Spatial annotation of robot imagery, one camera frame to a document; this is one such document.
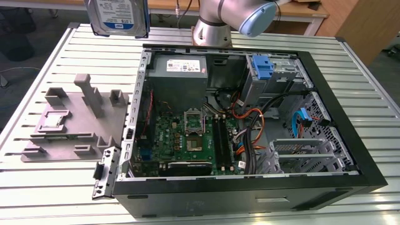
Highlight green motherboard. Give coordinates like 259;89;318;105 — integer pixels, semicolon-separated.
130;110;247;176

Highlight brown wooden cabinet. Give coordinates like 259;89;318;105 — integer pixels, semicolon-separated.
318;0;400;66

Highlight metal socket cover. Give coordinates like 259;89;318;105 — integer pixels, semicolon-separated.
182;109;206;136

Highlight thin metal locking lever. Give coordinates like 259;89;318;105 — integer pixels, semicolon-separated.
201;110;209;139

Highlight black RAM slot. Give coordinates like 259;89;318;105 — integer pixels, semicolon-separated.
219;113;235;171
211;113;226;171

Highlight grey metal drive cage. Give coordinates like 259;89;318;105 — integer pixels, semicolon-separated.
241;53;313;111

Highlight black graphics card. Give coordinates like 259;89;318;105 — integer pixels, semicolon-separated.
157;160;213;178

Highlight metal card retention bracket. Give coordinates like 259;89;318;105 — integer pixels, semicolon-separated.
90;145;122;200

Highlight blue flat data wire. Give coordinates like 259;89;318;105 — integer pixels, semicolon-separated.
291;107;313;139

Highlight thin red wire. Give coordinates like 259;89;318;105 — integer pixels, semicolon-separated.
139;90;154;139

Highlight orange red yellow wire bundle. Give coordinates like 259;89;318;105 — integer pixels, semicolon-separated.
230;91;266;155

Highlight power wire with black plug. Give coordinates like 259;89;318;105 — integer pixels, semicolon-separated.
307;116;331;127

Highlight metal disk bay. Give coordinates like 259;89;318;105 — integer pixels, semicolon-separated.
266;137;357;175

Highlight black office chair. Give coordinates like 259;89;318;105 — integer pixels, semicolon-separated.
0;7;37;61

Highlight blue drive latch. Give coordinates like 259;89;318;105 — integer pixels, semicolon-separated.
250;55;274;80

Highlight black open PC case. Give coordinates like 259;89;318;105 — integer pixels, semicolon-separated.
111;43;387;218

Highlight grey power supply unit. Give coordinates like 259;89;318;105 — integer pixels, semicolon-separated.
146;55;209;113

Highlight grey parts rack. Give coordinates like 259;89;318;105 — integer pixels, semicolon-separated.
18;74;130;163

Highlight cardboard box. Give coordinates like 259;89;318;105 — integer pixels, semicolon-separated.
289;0;322;11

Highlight CPU socket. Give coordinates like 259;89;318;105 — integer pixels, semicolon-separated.
185;138;205;153

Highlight silver CPU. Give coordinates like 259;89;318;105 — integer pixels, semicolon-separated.
39;116;62;128

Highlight hard disk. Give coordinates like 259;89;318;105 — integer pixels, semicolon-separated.
83;0;150;38

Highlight yellow black power wires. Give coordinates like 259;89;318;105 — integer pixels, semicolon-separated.
201;102;227;115

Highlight wooden desk white frame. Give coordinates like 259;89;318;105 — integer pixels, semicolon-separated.
0;0;90;11
149;0;330;36

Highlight black sleeved cable bundle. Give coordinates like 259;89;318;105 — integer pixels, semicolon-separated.
241;90;313;175

